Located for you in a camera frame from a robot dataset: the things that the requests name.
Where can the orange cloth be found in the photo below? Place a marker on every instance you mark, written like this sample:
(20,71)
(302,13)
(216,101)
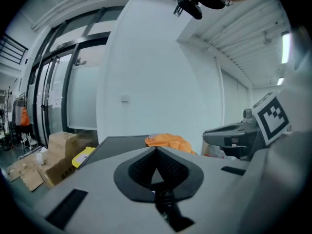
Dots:
(170,142)

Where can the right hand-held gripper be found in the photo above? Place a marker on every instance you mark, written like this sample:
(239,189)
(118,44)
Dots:
(273,121)

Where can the orange hanging garment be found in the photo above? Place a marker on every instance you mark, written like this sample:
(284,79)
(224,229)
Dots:
(25,117)

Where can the black metal railing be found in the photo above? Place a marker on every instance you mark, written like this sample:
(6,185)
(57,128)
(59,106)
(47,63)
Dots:
(13,49)

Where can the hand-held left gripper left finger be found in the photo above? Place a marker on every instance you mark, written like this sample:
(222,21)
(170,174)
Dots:
(97,189)

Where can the metal clothes rack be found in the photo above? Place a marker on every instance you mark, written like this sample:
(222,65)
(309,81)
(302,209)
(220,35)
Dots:
(18,111)

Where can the white ceiling pipes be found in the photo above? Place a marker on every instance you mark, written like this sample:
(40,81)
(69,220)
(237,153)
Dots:
(102,1)

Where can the white roller blinds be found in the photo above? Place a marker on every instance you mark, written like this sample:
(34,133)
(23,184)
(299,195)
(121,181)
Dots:
(234,101)

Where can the flattened cardboard sheets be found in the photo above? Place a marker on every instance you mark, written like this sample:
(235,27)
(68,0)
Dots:
(26,177)

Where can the ceiling tube light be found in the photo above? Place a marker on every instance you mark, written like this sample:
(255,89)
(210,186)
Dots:
(280,81)
(286,47)

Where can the black washing machine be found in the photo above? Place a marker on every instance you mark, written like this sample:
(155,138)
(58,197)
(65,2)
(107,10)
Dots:
(117,145)

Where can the white paper notice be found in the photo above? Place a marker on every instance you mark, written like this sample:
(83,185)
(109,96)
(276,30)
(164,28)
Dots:
(55,97)

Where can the black framed glass door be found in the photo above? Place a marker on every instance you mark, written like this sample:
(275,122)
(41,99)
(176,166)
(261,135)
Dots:
(83,91)

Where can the large brown cardboard box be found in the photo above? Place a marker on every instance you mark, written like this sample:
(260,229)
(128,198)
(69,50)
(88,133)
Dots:
(61,172)

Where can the tan cardboard box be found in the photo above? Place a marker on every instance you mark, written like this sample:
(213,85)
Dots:
(63,145)

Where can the white wall switch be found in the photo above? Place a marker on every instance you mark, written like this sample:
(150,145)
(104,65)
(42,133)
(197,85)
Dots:
(125,99)

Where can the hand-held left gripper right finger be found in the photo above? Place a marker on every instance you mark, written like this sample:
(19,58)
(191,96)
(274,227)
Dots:
(214,184)

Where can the small white packet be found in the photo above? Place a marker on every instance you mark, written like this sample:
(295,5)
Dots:
(40,158)

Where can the black air vent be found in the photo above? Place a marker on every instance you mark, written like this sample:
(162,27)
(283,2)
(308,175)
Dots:
(177,10)

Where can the yellow plastic bin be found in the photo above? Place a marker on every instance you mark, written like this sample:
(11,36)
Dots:
(83,157)

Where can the black head-worn camera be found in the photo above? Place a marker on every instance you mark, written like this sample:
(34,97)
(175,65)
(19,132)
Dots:
(191,5)

